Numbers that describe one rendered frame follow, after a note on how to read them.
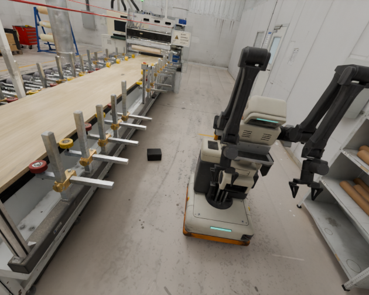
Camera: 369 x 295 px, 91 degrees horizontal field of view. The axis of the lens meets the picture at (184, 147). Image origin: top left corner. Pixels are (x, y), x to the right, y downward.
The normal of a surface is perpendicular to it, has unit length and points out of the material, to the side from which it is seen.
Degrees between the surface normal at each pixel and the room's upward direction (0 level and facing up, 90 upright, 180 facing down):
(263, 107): 42
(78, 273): 0
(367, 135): 90
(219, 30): 90
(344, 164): 90
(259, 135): 98
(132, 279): 0
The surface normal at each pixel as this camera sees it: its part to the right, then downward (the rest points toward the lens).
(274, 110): 0.05, -0.25
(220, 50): -0.07, 0.54
